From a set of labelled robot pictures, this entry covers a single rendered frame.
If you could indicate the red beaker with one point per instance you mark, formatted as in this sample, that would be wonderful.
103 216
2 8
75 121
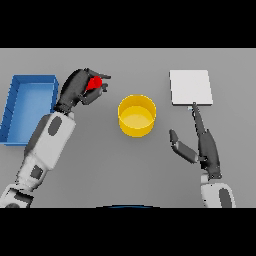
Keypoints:
94 82

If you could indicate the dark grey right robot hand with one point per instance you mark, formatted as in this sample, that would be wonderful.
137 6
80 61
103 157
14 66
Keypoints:
208 150

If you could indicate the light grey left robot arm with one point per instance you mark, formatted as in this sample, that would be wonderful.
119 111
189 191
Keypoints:
50 140

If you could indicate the pale square measuring scale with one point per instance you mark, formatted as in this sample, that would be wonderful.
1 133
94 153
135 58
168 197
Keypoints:
190 87

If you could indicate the yellow bowl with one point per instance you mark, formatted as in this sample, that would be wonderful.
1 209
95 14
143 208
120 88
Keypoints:
137 115

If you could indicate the blue tray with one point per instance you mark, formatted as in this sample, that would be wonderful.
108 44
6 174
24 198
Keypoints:
28 108

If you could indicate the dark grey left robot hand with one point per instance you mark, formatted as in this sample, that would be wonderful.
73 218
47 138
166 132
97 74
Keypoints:
75 88

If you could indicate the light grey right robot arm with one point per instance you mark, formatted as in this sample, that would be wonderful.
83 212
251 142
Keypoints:
215 196

